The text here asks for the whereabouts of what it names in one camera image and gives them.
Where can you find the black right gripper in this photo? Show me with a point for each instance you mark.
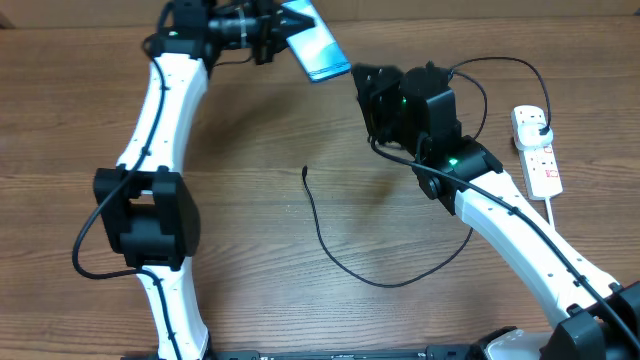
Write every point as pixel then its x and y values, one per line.
pixel 376 102

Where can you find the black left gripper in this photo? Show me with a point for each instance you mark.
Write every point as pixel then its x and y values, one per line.
pixel 269 31

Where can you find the blue-screen Galaxy smartphone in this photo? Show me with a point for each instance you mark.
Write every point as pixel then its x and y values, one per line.
pixel 316 49

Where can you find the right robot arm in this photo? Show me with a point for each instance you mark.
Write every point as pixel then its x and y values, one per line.
pixel 592 316

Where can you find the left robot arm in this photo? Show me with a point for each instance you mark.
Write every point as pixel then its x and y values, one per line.
pixel 149 215

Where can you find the white charger plug adapter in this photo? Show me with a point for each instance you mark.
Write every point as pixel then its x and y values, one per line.
pixel 528 136

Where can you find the white power strip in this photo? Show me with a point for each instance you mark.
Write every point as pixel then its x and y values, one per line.
pixel 539 166

